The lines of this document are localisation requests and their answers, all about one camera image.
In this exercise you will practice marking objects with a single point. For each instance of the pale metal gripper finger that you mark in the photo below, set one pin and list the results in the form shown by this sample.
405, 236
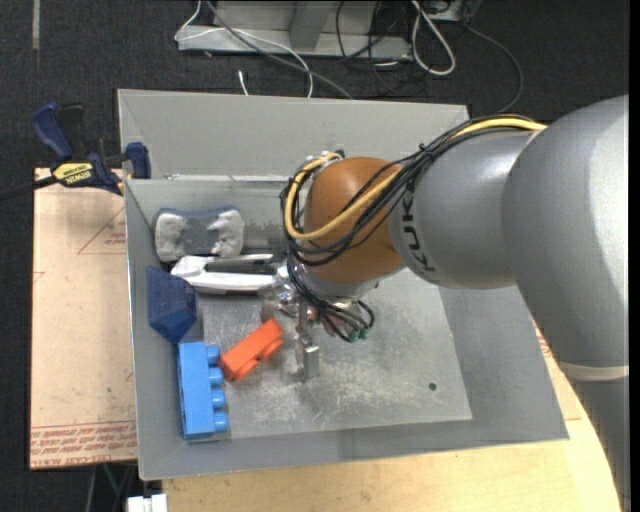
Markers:
312, 361
300, 374

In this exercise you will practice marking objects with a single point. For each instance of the orange toy brick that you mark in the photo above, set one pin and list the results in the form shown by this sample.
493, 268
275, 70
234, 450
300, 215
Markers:
247, 352

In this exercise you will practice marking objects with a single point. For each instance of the grey metal bin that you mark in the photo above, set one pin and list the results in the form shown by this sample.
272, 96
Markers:
380, 400

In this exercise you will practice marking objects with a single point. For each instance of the white and black utility knife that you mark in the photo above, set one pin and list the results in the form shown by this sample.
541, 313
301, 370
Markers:
220, 280

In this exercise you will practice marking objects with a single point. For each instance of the light blue toy brick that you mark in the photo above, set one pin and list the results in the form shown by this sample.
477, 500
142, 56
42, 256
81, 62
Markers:
197, 395

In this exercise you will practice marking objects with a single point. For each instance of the dark blue wedge block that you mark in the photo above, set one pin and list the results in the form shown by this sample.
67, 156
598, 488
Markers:
170, 305

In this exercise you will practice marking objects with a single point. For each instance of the brown cardboard board red print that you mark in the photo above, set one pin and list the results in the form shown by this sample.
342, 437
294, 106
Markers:
80, 325

